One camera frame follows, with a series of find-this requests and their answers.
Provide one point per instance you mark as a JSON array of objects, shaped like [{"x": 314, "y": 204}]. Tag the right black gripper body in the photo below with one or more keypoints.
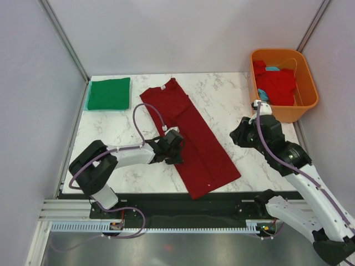
[{"x": 246, "y": 136}]

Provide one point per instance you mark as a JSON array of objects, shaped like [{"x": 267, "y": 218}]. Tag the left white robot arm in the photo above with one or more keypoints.
[{"x": 92, "y": 169}]

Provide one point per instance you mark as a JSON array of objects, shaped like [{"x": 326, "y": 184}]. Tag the folded teal t shirt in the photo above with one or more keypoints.
[{"x": 87, "y": 96}]

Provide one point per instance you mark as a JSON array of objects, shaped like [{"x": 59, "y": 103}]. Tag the orange plastic basket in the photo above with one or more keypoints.
[{"x": 305, "y": 96}]

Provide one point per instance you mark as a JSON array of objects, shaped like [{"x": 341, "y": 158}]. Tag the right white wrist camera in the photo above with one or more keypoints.
[{"x": 261, "y": 108}]

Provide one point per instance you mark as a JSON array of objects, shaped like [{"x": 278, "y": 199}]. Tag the right aluminium frame post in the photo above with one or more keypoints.
[{"x": 325, "y": 4}]

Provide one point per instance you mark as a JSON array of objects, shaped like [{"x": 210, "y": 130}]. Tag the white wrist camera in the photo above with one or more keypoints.
[
  {"x": 261, "y": 108},
  {"x": 167, "y": 129}
]

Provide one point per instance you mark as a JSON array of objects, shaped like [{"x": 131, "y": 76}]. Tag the left aluminium frame post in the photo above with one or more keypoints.
[{"x": 50, "y": 13}]

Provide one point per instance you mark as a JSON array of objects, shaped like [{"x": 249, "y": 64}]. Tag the white slotted cable duct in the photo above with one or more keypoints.
[{"x": 105, "y": 227}]

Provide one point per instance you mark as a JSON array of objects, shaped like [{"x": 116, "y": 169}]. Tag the light blue t shirt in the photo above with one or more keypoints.
[{"x": 262, "y": 94}]

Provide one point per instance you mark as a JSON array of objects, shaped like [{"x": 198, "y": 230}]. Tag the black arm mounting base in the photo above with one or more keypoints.
[{"x": 213, "y": 209}]

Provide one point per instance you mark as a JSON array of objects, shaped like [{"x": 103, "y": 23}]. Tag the bright red t shirt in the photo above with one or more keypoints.
[{"x": 279, "y": 85}]

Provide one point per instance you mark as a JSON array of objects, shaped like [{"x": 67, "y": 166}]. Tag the dark red t shirt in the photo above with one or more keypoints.
[{"x": 206, "y": 165}]

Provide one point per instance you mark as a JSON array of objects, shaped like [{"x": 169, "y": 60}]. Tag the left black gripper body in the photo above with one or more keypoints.
[{"x": 173, "y": 155}]

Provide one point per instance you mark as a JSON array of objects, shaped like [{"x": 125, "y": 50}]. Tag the aluminium rail profile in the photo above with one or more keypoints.
[{"x": 65, "y": 210}]

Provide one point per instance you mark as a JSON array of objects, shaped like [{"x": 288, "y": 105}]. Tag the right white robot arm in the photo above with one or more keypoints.
[{"x": 331, "y": 227}]

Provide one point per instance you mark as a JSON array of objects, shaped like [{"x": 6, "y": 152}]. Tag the folded green t shirt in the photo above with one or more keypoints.
[{"x": 110, "y": 95}]

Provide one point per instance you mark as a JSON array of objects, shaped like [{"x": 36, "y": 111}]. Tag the aluminium frame post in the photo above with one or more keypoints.
[
  {"x": 325, "y": 4},
  {"x": 50, "y": 13}
]

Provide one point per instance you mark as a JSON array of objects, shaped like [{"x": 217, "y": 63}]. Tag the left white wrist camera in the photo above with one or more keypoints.
[{"x": 167, "y": 129}]

